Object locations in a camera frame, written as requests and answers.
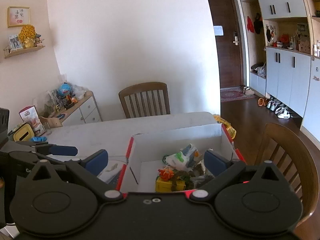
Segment white plastic tissue pack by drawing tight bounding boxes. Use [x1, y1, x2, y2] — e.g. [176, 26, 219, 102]
[162, 144, 203, 172]

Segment red cardboard box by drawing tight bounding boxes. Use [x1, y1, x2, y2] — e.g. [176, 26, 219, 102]
[116, 124, 244, 193]

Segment red plush keychain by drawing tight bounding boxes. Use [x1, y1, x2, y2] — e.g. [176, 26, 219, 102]
[158, 168, 175, 181]

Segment yellow small box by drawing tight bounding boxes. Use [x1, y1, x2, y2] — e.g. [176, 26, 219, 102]
[155, 177, 185, 193]

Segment bag of dark items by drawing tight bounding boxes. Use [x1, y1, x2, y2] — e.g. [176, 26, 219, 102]
[189, 162, 214, 189]

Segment blue rubber glove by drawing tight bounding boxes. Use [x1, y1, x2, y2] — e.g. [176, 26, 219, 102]
[30, 137, 47, 142]

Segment clear drinking glass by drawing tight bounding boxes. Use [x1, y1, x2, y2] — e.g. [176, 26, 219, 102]
[43, 122, 52, 135]

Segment yellow tissue box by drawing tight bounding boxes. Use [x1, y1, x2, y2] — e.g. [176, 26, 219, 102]
[13, 123, 35, 142]

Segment light wooden child chair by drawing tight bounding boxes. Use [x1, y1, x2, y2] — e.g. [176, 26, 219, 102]
[40, 116, 62, 128]

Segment red white snack bag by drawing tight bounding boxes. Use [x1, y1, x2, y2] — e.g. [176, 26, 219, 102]
[19, 106, 45, 137]

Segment white wooden sideboard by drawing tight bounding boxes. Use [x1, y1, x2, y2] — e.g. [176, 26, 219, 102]
[54, 90, 102, 126]

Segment blue globe ball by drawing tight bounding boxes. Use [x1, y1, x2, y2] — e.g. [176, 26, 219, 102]
[57, 82, 72, 98]

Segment brown wooden near chair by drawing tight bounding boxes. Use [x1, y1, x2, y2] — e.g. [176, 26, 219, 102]
[255, 123, 319, 225]

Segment brown wooden chair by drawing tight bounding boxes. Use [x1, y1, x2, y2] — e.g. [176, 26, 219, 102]
[118, 82, 170, 119]
[255, 123, 319, 225]

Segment red patterned door mat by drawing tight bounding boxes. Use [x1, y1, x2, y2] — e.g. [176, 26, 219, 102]
[220, 87, 255, 102]

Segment white sneakers on floor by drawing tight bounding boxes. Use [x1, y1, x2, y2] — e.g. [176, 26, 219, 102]
[274, 107, 291, 119]

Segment brown wooden far chair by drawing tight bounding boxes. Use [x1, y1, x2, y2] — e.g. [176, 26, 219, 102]
[118, 82, 170, 119]

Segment yellow flower ornament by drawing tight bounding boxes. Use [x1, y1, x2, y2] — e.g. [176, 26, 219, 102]
[18, 24, 36, 48]

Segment framed calligraphy picture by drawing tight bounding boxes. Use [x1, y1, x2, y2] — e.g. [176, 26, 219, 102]
[7, 6, 30, 28]

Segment dark brown entrance door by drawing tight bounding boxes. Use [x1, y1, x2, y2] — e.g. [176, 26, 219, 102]
[208, 0, 244, 88]

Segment wooden wall shelf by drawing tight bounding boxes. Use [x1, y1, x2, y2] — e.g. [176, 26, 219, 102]
[4, 46, 46, 59]

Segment small photo frame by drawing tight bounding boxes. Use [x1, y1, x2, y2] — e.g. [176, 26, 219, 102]
[8, 35, 23, 51]

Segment white wall cabinet unit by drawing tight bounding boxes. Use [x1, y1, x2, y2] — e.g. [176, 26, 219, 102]
[241, 0, 319, 142]

